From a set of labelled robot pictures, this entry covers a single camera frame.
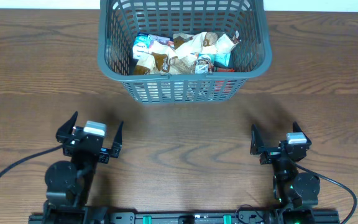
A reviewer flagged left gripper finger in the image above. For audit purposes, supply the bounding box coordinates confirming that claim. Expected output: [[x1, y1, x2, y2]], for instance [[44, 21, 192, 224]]
[[55, 111, 78, 143], [110, 121, 124, 158]]

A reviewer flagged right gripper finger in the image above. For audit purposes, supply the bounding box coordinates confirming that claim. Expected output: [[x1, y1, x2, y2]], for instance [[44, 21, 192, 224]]
[[292, 121, 303, 133], [250, 124, 265, 155]]

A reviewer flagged orange cracker package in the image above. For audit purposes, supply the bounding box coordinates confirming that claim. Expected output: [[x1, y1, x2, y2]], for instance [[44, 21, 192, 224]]
[[214, 67, 235, 73]]

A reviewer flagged teal snack bar wrapper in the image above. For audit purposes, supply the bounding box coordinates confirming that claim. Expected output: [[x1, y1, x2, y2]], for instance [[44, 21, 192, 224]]
[[198, 53, 233, 68]]

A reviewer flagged beige snack pouch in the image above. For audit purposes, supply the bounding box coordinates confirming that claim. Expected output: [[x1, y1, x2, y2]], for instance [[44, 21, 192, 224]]
[[173, 30, 241, 60], [134, 42, 195, 75]]

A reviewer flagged tissue multipack strip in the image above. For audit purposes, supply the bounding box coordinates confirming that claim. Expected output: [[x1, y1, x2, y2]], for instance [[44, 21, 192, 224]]
[[132, 32, 175, 60]]

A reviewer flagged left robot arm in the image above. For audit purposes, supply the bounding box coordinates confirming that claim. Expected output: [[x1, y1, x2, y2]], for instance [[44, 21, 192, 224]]
[[41, 112, 124, 224]]

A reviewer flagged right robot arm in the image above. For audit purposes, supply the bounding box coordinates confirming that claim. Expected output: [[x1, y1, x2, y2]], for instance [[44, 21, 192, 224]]
[[250, 122, 320, 223]]

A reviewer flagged grey plastic basket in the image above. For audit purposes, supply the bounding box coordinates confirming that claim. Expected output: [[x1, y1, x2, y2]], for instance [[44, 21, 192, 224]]
[[98, 0, 272, 104]]

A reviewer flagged right black cable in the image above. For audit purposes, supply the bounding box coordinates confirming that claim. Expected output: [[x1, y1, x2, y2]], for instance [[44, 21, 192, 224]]
[[286, 152, 358, 224]]

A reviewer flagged black cable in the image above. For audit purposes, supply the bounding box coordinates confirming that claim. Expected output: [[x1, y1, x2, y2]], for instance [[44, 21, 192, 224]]
[[286, 152, 358, 224], [0, 144, 65, 224]]

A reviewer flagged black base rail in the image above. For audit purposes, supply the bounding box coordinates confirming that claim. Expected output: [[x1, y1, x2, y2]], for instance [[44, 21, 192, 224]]
[[27, 208, 340, 224]]

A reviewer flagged left black cable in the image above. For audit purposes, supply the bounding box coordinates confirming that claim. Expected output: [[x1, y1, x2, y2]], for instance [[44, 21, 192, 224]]
[[0, 144, 65, 224]]

